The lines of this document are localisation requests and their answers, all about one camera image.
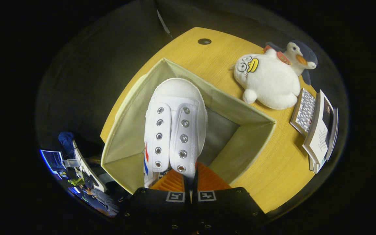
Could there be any white long device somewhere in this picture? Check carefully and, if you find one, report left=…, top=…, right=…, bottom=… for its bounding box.
left=62, top=140, right=107, bottom=193

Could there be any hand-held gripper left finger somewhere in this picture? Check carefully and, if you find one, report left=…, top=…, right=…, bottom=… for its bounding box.
left=118, top=168, right=192, bottom=235

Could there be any white portrait cover book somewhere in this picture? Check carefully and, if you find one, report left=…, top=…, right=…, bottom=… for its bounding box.
left=302, top=90, right=335, bottom=165

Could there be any white duck plush toy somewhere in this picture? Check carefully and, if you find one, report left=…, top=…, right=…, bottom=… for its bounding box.
left=230, top=48, right=302, bottom=110

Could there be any beige fabric storage box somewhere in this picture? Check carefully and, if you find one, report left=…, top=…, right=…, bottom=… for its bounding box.
left=101, top=58, right=277, bottom=195

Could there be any blue cloth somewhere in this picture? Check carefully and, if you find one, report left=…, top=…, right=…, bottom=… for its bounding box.
left=58, top=131, right=75, bottom=154

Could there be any small yellow-green object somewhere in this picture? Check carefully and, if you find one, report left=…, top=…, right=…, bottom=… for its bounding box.
left=68, top=177, right=86, bottom=187

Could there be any computer monitor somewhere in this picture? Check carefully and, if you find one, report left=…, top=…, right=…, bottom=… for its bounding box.
left=39, top=149, right=65, bottom=179

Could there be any teal and white book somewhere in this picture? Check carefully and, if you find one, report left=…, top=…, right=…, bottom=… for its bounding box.
left=309, top=157, right=327, bottom=174

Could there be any grey patterned book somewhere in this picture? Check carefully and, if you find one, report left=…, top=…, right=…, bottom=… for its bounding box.
left=290, top=88, right=317, bottom=137

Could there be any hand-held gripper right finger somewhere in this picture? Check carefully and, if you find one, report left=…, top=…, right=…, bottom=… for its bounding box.
left=191, top=162, right=268, bottom=235

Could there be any penguin plush toy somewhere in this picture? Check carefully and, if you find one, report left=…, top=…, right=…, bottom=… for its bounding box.
left=264, top=40, right=318, bottom=86

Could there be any white canvas shoe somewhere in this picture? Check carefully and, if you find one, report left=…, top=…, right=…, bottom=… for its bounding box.
left=143, top=78, right=208, bottom=189

